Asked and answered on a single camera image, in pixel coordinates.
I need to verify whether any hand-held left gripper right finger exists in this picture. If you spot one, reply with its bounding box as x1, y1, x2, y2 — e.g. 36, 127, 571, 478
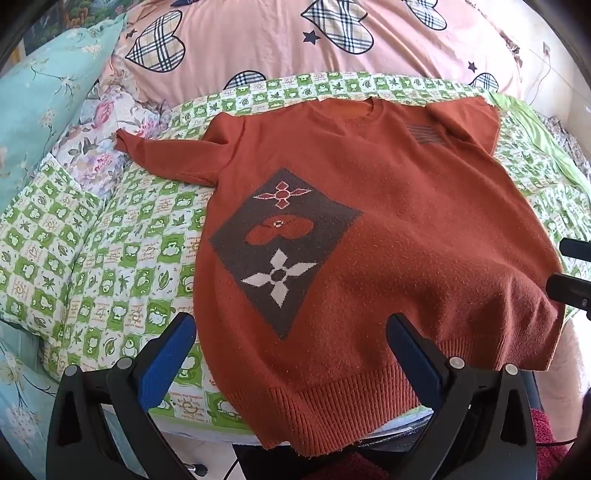
385, 313, 541, 480

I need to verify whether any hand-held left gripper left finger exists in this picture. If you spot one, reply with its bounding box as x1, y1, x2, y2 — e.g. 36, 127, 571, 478
46, 313, 199, 480

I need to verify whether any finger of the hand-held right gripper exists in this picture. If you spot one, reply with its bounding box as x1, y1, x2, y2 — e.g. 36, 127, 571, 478
560, 237, 591, 269
546, 273, 591, 320

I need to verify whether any orange knit sweater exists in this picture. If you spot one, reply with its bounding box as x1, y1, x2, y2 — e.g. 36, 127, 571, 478
115, 97, 566, 460

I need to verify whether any green checked printed bed sheet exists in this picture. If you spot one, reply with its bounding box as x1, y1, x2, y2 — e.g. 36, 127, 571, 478
0, 71, 591, 435

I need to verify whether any light green striped cloth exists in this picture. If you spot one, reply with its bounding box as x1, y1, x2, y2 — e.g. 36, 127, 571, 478
489, 92, 591, 185

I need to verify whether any dark cloth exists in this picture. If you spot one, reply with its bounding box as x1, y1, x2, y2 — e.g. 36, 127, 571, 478
231, 425, 416, 480

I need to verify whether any teal floral bed cover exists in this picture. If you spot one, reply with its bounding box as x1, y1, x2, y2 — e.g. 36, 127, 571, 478
0, 318, 153, 480

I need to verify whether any white pink floral pillow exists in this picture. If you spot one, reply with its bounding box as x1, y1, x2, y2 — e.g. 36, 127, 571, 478
51, 74, 171, 199

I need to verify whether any teal floral pillow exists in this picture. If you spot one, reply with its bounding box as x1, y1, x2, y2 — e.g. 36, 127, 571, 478
0, 14, 130, 213

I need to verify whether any pink quilt with plaid hearts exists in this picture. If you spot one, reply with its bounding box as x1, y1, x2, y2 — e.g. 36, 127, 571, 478
99, 0, 532, 112

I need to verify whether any framed landscape painting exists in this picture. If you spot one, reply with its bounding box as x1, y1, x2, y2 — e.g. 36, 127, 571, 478
28, 0, 125, 47

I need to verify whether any white cable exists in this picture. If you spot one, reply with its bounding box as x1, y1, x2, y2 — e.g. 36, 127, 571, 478
529, 54, 555, 108

